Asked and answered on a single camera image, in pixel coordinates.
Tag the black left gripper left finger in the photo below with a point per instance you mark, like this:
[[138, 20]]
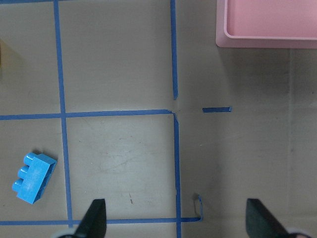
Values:
[[93, 225]]

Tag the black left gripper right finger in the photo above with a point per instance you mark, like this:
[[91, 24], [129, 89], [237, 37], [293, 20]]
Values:
[[260, 223]]

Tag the blue toy block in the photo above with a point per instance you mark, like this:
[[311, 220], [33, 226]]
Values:
[[33, 177]]

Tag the pink plastic box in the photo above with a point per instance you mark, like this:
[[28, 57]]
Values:
[[280, 24]]

